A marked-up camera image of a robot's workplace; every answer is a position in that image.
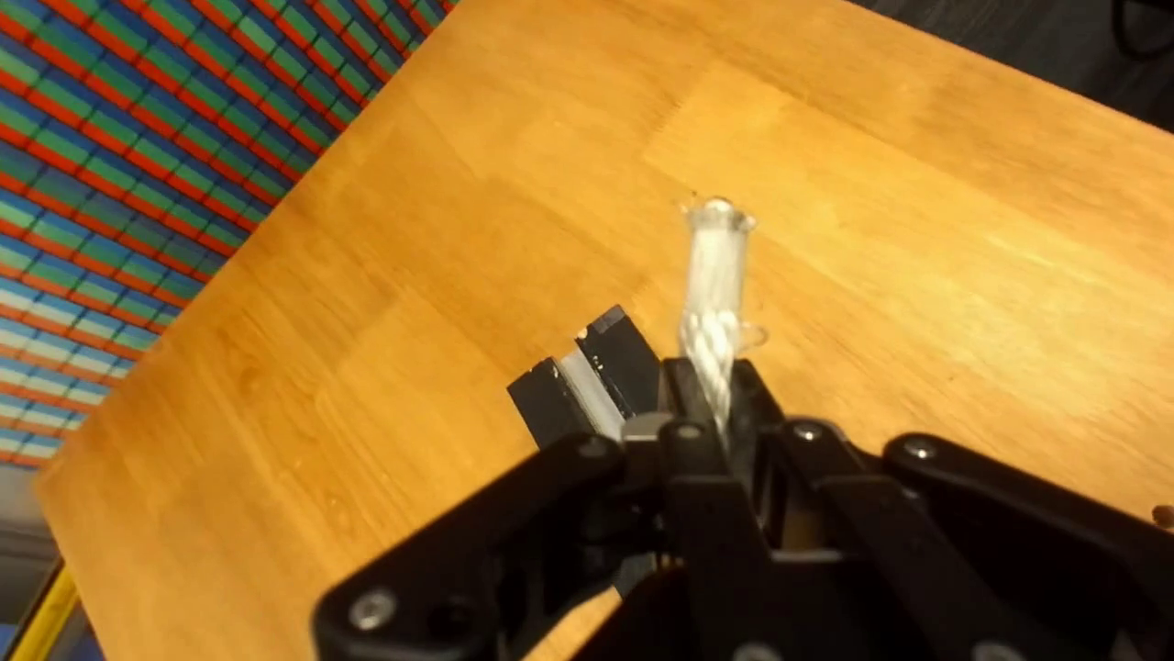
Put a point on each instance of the yellow safety bar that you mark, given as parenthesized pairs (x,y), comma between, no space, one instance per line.
(41,610)

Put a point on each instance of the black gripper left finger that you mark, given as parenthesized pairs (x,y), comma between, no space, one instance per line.
(637,360)

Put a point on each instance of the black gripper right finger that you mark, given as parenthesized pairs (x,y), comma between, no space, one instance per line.
(881,528)

